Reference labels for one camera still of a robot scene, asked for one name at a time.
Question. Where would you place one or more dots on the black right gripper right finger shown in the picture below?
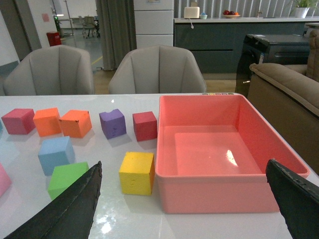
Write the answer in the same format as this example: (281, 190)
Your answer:
(297, 198)

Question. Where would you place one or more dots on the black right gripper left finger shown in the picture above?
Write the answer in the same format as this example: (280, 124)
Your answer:
(68, 216)

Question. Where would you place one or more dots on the blue foam block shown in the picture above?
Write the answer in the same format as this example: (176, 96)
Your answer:
(55, 152)

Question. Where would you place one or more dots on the green foam block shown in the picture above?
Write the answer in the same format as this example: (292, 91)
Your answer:
(65, 175)

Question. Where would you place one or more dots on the pink foam block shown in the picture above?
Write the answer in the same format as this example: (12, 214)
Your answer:
(5, 180)

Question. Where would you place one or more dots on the yellow foam block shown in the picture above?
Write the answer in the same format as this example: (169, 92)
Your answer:
(137, 173)

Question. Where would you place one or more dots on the right orange foam block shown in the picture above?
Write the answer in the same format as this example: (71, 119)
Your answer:
(75, 123)

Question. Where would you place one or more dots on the orange foam block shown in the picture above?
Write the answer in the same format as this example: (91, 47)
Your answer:
(75, 123)
(47, 122)

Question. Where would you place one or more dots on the brown sofa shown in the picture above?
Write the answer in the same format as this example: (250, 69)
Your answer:
(287, 96)

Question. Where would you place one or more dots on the pink plastic bin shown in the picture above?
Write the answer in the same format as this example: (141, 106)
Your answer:
(212, 153)

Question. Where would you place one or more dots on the left orange foam block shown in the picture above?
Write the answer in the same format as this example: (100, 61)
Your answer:
(47, 122)

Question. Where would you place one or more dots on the notched purple foam block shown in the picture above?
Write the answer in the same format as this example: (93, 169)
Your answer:
(113, 123)

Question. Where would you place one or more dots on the magenta foam block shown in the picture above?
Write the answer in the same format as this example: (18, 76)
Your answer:
(19, 121)

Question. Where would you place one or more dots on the dark red foam block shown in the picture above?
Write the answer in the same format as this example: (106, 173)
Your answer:
(145, 126)

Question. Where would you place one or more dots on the left beige armchair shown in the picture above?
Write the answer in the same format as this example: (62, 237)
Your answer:
(55, 70)

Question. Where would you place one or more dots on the beige armchair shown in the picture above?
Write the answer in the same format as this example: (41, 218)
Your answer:
(55, 70)
(158, 69)

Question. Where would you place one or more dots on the black washing machine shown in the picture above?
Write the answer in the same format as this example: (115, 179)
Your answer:
(281, 49)

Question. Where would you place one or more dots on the right beige armchair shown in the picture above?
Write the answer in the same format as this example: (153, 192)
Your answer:
(158, 69)

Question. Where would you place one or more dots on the dark grey counter cabinet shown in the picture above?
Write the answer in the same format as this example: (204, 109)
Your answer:
(217, 43)

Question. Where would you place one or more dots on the red box on floor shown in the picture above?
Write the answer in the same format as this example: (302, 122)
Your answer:
(53, 38)

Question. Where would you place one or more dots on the potted plant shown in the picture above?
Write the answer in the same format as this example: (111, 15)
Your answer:
(300, 8)

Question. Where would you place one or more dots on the fruit plate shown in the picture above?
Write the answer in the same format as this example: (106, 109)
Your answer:
(230, 14)

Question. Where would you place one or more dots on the grey curtain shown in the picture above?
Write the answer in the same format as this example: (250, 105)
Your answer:
(117, 30)

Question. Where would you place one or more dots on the small teal bowl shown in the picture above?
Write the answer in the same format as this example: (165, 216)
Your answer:
(203, 15)

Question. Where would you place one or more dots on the white drawer cabinet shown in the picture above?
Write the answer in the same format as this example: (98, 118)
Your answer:
(153, 22)

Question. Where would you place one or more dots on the white toaster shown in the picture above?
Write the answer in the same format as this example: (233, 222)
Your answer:
(192, 11)

